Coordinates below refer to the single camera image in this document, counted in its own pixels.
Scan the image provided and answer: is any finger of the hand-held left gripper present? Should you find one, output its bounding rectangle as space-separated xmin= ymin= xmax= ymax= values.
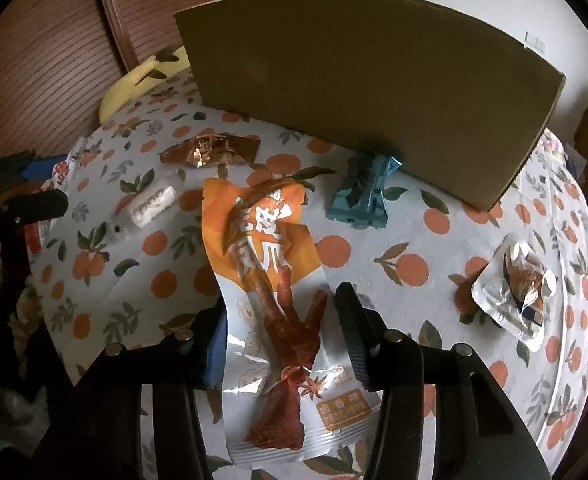
xmin=0 ymin=152 xmax=70 ymax=183
xmin=4 ymin=189 xmax=70 ymax=225

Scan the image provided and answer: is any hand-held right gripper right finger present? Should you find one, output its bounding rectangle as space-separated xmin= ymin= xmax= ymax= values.
xmin=335 ymin=282 xmax=550 ymax=480

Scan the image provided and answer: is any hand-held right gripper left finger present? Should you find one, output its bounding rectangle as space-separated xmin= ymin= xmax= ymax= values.
xmin=74 ymin=302 xmax=227 ymax=480

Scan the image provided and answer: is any red and white snack packet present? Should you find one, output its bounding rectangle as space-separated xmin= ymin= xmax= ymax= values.
xmin=24 ymin=152 xmax=82 ymax=253

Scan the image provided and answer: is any orange chicken foot snack packet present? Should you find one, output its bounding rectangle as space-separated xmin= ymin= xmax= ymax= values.
xmin=201 ymin=177 xmax=382 ymax=468

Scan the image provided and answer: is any cardboard box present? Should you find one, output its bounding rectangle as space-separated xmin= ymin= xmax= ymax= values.
xmin=174 ymin=0 xmax=566 ymax=212

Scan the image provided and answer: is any orange fruit print tablecloth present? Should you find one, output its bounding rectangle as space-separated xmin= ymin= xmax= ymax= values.
xmin=31 ymin=67 xmax=588 ymax=480

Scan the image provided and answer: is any clear packet of white snack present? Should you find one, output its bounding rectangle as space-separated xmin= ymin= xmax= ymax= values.
xmin=109 ymin=186 xmax=177 ymax=233

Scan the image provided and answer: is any wooden slatted wardrobe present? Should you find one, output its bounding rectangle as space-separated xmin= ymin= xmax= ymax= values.
xmin=0 ymin=0 xmax=287 ymax=171

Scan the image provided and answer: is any yellow plush toy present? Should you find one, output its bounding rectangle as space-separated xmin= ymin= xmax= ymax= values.
xmin=99 ymin=45 xmax=191 ymax=123

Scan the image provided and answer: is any teal snack packet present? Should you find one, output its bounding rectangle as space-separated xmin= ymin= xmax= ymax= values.
xmin=325 ymin=154 xmax=404 ymax=230

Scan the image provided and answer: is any brown foil snack packet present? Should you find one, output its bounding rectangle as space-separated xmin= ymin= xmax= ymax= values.
xmin=160 ymin=132 xmax=261 ymax=168

